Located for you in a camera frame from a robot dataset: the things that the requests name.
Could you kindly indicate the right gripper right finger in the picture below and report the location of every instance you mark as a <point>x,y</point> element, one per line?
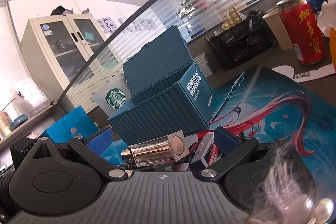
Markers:
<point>236,150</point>

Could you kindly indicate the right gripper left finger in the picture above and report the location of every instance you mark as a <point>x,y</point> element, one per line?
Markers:
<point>90,150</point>

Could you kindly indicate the metallic rose gold lipstick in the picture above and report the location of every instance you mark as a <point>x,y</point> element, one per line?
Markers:
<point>164,150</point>

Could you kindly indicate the blue paper gift bag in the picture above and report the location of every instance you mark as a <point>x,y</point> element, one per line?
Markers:
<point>75,122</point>

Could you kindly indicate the blue AGON mouse mat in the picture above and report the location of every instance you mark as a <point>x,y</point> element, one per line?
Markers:
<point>266,105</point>

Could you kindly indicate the frosted Starbucks plastic cup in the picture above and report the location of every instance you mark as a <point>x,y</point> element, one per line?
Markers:
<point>112,96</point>

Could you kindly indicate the blue container storage box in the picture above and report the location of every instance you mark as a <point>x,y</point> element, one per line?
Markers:
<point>169,92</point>

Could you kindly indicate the beige glass door cabinet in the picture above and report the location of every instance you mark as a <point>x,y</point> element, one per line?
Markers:
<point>56,47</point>

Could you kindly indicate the black mesh desk organizer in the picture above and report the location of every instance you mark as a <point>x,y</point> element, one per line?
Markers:
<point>242,42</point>

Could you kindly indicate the red herbal tea can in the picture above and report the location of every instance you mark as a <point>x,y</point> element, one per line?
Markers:
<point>301,26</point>

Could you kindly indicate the brown paper cup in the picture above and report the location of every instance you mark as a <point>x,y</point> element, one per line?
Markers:
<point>276,25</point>

